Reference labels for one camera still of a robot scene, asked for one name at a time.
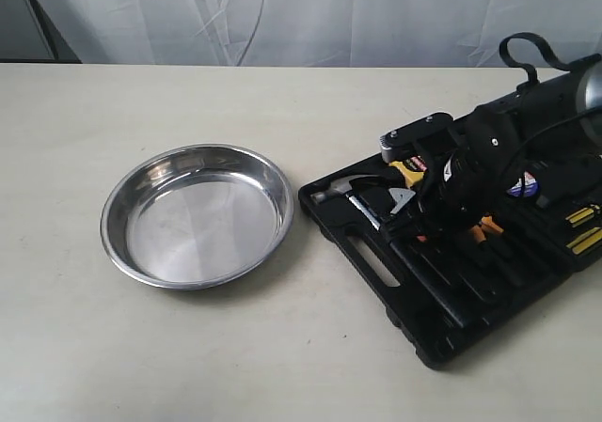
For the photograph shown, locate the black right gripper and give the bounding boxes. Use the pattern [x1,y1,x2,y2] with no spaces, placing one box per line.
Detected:
[419,107,522,234]

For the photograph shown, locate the adjustable wrench black handle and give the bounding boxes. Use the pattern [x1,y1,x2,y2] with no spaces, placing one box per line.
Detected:
[388,187,416,215]

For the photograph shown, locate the black plastic tool case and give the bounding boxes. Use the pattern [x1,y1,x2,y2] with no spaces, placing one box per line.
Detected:
[298,157,601,369]

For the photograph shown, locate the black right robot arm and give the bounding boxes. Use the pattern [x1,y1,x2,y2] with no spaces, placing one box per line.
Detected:
[417,63,601,236]

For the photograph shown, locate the yellow tape measure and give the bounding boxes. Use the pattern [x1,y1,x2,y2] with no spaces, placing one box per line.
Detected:
[388,156,427,189]

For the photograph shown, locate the electrical tape roll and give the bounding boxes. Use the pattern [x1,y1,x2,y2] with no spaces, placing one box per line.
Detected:
[506,170,541,199]

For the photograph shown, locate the white backdrop curtain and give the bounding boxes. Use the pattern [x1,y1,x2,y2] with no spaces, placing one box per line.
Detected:
[38,0,601,68]

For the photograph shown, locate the round stainless steel tray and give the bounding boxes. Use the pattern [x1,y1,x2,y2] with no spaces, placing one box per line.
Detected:
[100,144,294,290]

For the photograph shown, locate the yellow handled pliers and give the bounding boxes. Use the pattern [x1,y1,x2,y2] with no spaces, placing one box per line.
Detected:
[469,212,518,282]

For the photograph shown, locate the claw hammer black handle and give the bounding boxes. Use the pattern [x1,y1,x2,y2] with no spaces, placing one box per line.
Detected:
[310,174,474,328]

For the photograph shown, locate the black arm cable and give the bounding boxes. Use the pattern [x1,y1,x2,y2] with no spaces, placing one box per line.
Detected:
[498,32,602,188]

